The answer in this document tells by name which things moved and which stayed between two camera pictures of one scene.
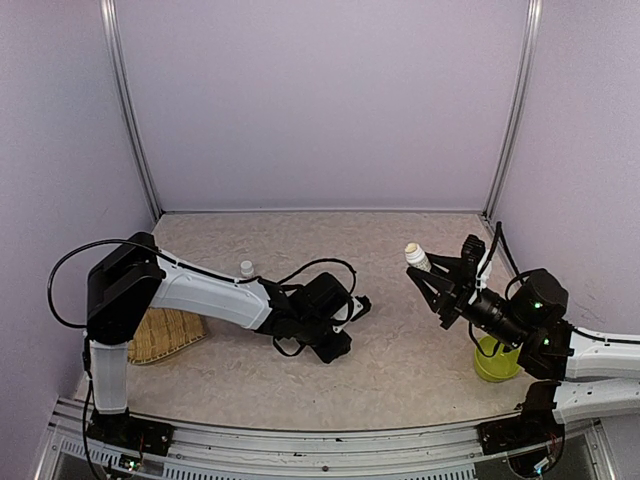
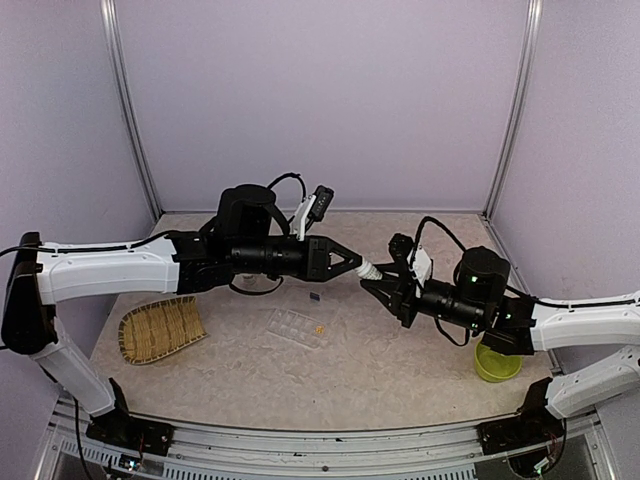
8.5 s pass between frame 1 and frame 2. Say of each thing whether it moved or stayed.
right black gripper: moved
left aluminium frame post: stayed
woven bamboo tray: stayed
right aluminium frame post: stayed
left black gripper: moved
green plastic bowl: stayed
